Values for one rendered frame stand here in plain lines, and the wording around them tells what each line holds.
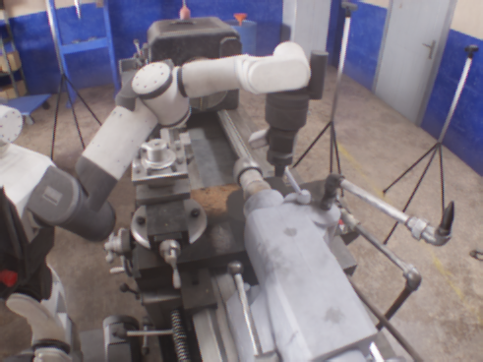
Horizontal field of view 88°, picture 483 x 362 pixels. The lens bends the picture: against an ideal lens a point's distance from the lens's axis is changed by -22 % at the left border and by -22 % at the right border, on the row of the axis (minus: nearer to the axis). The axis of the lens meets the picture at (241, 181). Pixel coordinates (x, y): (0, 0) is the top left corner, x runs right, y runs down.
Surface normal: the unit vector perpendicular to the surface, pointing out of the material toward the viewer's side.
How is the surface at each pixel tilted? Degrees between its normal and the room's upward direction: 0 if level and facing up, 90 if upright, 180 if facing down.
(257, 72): 90
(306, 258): 0
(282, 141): 90
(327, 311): 0
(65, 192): 30
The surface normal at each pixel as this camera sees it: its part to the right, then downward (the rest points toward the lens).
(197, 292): 0.02, -0.78
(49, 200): -0.14, -0.38
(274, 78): -0.08, 0.62
